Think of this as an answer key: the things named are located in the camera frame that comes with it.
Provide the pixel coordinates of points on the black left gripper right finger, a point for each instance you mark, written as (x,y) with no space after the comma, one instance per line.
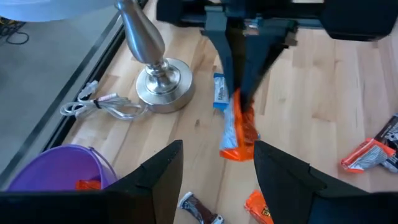
(289,202)

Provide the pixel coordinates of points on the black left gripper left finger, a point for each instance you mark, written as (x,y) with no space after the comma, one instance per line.
(140,205)

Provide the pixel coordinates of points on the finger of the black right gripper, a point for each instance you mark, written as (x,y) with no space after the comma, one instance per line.
(222,37)
(258,56)

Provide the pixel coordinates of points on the orange Reese's candy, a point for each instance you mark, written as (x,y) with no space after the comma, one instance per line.
(239,140)
(258,208)
(87,185)
(363,155)

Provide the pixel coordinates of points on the blue white candy bar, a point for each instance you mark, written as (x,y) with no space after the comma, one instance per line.
(220,93)

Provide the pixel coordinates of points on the white-shade silver table lamp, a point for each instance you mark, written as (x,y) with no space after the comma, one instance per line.
(143,34)

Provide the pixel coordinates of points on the purple plastic bucket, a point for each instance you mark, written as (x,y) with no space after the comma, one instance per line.
(56,168)

